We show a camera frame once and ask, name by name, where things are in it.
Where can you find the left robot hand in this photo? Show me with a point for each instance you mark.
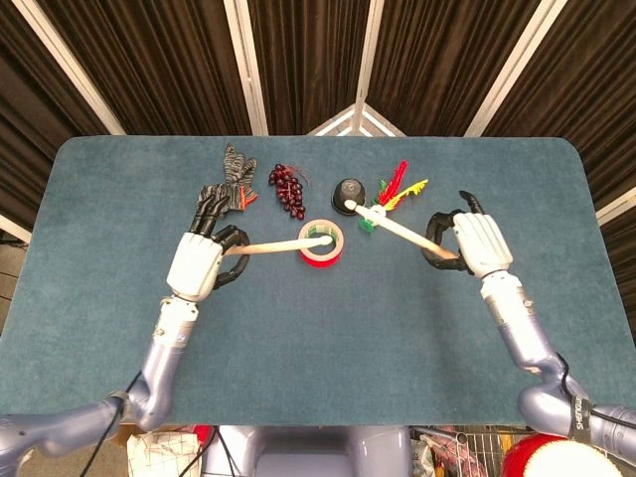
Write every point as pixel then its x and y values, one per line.
pixel 194 266

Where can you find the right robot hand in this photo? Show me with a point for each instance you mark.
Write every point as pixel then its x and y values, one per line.
pixel 484 243

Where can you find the pale wooden drumstick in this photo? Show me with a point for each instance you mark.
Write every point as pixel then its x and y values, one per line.
pixel 397 229
pixel 283 245

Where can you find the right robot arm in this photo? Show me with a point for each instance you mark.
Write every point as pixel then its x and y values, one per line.
pixel 522 333

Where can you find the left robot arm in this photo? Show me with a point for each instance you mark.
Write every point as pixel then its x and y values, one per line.
pixel 161 363

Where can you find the colourful feather shuttlecock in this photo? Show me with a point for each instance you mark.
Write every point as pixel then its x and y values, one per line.
pixel 402 191

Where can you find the dark red grape bunch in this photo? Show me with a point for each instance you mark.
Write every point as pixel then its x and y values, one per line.
pixel 290 191

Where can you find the red tape roll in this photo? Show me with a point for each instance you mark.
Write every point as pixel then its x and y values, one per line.
pixel 320 261

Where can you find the blue carpet table cover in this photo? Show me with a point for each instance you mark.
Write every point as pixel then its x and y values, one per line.
pixel 323 338

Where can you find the black faceted dice cup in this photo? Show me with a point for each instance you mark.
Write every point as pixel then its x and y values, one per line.
pixel 343 191

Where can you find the small red plastic item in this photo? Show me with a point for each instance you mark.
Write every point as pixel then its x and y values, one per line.
pixel 203 432

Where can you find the brown pleated curtain panel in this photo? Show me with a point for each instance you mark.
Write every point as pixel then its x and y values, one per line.
pixel 596 99
pixel 308 59
pixel 437 59
pixel 164 64
pixel 30 124

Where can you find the white triangular screen base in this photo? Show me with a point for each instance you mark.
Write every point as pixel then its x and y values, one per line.
pixel 355 111

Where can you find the brown cardboard box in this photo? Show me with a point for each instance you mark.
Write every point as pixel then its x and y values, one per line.
pixel 119 436

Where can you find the white checked cloth bag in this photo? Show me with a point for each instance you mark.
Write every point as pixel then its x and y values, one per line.
pixel 159 454

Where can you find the grey robot torso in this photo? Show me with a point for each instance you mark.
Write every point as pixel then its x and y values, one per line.
pixel 308 452

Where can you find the white screen frame post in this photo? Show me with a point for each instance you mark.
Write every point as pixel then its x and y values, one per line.
pixel 258 107
pixel 12 228
pixel 370 49
pixel 497 99
pixel 618 206
pixel 97 99

